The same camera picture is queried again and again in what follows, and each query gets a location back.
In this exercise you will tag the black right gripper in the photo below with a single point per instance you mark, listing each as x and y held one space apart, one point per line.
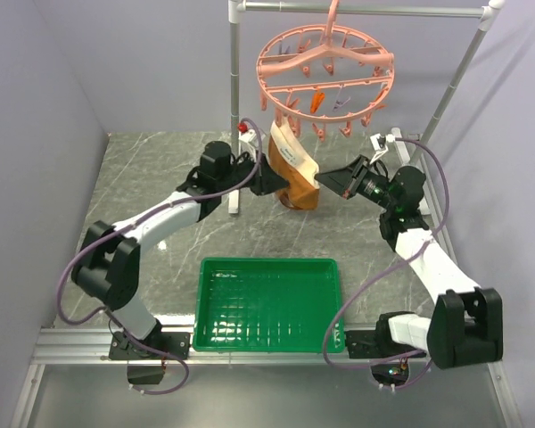
344 181

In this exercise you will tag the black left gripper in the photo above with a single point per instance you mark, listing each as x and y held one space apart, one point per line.
265 179

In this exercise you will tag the orange underwear with cream waistband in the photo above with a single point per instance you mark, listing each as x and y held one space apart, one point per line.
288 158

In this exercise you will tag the pink clothes peg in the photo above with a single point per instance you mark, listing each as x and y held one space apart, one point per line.
279 119

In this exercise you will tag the pink round clip hanger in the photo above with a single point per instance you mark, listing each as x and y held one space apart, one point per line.
325 57

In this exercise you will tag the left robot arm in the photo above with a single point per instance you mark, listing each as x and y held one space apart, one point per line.
109 264

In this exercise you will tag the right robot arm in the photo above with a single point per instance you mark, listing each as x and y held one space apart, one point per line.
466 326

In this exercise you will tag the purple clothes peg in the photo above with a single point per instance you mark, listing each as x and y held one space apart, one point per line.
340 102

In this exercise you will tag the orange clothes peg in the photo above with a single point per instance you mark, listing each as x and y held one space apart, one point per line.
317 98

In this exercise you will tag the green plastic tray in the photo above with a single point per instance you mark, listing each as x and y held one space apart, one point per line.
268 305

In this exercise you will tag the metal clothes rack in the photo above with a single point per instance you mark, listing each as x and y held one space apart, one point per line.
485 15

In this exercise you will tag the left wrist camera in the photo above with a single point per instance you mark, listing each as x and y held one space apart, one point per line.
247 139

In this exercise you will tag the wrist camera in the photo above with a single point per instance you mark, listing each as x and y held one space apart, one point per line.
380 144
247 139

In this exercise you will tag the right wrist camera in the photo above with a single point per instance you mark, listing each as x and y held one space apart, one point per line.
380 144

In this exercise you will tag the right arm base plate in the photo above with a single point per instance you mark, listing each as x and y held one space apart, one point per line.
395 371

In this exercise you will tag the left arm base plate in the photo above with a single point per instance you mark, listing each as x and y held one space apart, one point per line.
148 361

